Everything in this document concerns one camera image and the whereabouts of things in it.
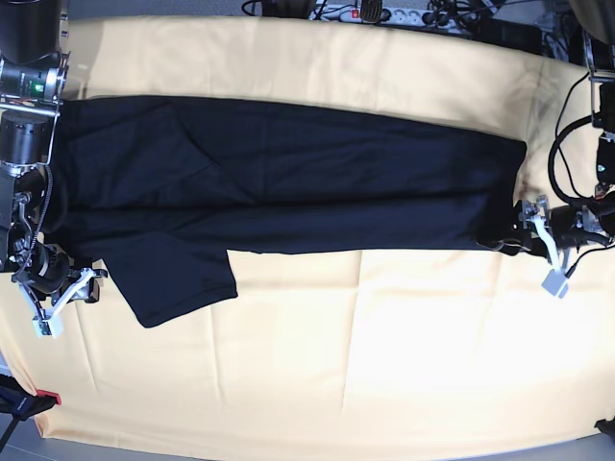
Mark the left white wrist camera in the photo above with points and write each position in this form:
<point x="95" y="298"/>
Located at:
<point x="556" y="283"/>

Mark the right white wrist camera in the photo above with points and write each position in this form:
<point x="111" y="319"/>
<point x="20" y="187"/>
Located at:
<point x="50" y="326"/>

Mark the black box on floor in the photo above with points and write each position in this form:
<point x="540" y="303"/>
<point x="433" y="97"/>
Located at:
<point x="511" y="35"/>

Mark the red black table clamp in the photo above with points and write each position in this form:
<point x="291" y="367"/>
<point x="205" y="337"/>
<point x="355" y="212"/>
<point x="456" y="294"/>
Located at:
<point x="20" y="404"/>

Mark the white power strip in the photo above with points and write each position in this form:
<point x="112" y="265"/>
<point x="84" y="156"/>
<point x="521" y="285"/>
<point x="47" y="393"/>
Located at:
<point x="443" y="18"/>

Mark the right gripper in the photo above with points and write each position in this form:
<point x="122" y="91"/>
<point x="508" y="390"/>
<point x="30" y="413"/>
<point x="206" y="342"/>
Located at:
<point x="49" y="271"/>

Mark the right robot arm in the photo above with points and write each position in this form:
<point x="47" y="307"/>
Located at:
<point x="32" y="72"/>

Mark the yellow table cloth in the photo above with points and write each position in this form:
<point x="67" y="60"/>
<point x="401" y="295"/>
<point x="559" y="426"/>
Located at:
<point x="397" y="355"/>

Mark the dark navy T-shirt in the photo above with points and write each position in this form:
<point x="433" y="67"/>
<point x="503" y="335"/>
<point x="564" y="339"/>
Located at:
<point x="162" y="188"/>

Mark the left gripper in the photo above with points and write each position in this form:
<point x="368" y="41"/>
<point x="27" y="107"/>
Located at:
<point x="571" y="228"/>

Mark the black corner object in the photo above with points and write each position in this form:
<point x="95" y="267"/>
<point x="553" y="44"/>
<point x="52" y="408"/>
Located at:
<point x="607" y="428"/>

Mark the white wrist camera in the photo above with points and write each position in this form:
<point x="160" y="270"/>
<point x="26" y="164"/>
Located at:
<point x="556" y="283"/>
<point x="50" y="326"/>

